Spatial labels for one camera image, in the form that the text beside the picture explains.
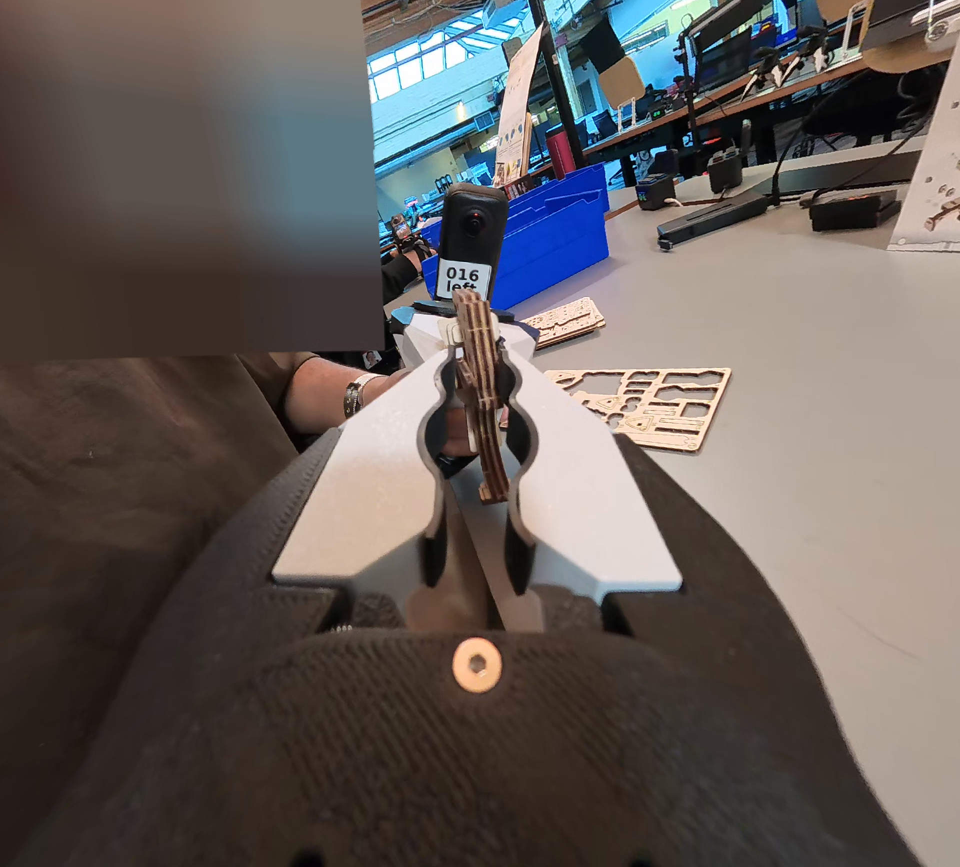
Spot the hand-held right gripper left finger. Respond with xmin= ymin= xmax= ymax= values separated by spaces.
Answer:
xmin=271 ymin=345 xmax=459 ymax=613

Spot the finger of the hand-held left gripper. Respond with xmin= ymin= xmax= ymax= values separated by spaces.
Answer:
xmin=498 ymin=319 xmax=541 ymax=358
xmin=390 ymin=306 xmax=455 ymax=371

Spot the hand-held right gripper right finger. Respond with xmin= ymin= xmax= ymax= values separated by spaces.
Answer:
xmin=498 ymin=342 xmax=684 ymax=632

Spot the layered wooden model assembly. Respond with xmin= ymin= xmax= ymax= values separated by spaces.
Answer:
xmin=438 ymin=293 xmax=505 ymax=504

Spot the person's left forearm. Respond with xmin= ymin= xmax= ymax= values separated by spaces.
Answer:
xmin=283 ymin=355 xmax=376 ymax=437

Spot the grey desk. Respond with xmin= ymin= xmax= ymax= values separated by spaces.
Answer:
xmin=448 ymin=132 xmax=960 ymax=867

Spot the person's left hand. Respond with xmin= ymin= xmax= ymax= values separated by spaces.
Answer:
xmin=366 ymin=366 xmax=481 ymax=463

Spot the stack of wooden sheets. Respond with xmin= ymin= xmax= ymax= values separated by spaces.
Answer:
xmin=521 ymin=297 xmax=607 ymax=351

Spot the blue plastic bin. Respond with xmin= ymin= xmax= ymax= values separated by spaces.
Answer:
xmin=421 ymin=195 xmax=610 ymax=313
xmin=525 ymin=163 xmax=610 ymax=212

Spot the silver wristwatch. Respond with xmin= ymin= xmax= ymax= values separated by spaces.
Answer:
xmin=343 ymin=372 xmax=384 ymax=420

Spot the red bottle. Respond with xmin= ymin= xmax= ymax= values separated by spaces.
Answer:
xmin=545 ymin=126 xmax=575 ymax=182

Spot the printed display board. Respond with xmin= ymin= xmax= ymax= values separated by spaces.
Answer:
xmin=495 ymin=23 xmax=545 ymax=186

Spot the laser-cut plywood parts sheet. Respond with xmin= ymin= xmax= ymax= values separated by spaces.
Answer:
xmin=543 ymin=366 xmax=732 ymax=454

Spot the black charger with display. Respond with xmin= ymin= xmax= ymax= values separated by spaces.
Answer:
xmin=636 ymin=171 xmax=680 ymax=212

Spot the black pole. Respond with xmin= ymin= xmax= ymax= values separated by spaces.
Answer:
xmin=501 ymin=0 xmax=588 ymax=171

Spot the long black device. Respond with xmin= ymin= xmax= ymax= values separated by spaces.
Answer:
xmin=657 ymin=195 xmax=772 ymax=253

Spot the flat black box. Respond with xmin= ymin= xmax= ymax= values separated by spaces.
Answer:
xmin=808 ymin=188 xmax=901 ymax=232

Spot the grey monitor base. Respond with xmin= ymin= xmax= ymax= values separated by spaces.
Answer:
xmin=772 ymin=145 xmax=927 ymax=199

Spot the white instruction sheet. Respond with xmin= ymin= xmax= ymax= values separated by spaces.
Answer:
xmin=886 ymin=68 xmax=960 ymax=253

